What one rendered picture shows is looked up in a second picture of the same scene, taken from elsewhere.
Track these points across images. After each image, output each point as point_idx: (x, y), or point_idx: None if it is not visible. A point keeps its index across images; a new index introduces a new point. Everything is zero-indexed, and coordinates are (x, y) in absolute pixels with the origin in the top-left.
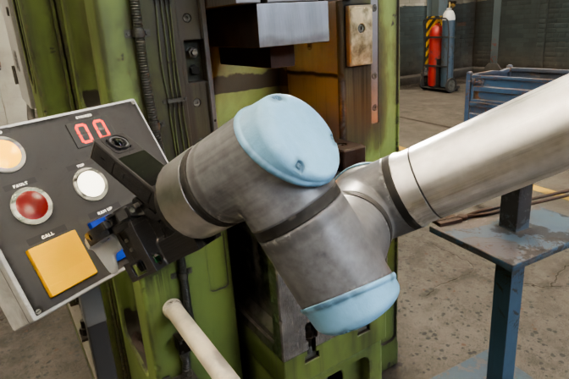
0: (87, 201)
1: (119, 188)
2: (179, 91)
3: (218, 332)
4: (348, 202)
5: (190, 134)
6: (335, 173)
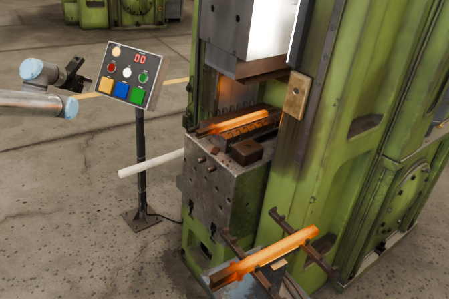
0: (122, 76)
1: (133, 79)
2: (207, 66)
3: None
4: (29, 88)
5: (208, 87)
6: (25, 79)
